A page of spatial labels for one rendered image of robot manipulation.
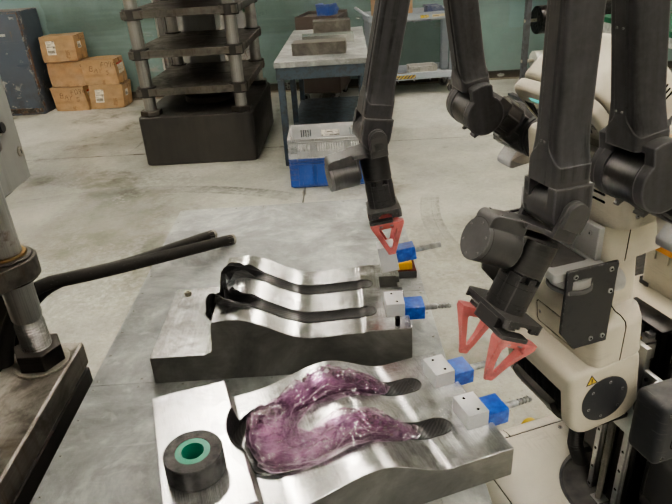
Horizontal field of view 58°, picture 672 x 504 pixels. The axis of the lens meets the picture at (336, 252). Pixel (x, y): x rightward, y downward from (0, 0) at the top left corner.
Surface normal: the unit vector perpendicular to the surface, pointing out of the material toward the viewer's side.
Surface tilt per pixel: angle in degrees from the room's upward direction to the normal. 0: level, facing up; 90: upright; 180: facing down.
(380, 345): 90
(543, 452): 0
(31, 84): 90
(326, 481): 16
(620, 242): 90
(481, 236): 64
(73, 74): 87
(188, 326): 0
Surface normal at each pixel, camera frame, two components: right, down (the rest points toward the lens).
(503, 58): -0.01, 0.45
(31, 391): -0.06, -0.89
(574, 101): 0.27, 0.41
